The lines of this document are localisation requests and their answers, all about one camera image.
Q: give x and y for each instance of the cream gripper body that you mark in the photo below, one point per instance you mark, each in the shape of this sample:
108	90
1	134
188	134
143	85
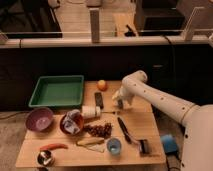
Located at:
122	94

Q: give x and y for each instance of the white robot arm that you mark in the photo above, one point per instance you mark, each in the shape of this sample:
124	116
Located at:
197	152

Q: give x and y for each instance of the orange fruit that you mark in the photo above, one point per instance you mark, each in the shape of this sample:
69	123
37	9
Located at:
102	85

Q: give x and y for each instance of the black remote control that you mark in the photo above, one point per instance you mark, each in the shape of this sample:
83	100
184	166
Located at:
99	100

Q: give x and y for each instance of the bunch of dark grapes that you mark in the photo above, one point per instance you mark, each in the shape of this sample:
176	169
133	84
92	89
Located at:
103	131

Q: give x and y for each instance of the blue cup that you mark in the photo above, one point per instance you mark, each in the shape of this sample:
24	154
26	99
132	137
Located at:
114	146

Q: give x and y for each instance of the dish brush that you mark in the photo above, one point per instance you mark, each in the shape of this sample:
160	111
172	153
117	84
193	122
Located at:
143	146

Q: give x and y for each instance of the brown bowl with wrapper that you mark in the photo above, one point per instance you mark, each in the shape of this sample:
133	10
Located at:
72	122

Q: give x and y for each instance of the blue box on floor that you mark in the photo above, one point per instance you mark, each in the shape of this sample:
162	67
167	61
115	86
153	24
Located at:
169	144

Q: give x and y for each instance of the green plastic tray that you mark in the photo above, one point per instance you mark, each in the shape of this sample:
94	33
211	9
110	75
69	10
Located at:
58	91

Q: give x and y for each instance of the black box background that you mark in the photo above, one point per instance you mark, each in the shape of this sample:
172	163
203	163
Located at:
157	15

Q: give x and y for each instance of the red chili pepper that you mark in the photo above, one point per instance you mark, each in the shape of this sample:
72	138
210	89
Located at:
53	146

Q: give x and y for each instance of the purple bowl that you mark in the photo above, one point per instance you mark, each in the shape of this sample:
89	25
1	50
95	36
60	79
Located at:
39	119

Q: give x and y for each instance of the black handled tool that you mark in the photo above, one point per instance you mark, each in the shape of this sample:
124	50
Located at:
124	130

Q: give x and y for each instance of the white post left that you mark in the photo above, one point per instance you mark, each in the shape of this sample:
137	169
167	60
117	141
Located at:
95	25

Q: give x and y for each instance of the white post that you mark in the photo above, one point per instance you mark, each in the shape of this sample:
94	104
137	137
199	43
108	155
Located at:
95	25
189	29

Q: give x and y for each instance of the white post right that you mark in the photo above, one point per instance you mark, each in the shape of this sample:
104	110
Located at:
189	29

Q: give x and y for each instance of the white metal rail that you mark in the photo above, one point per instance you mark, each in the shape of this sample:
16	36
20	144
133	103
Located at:
105	41

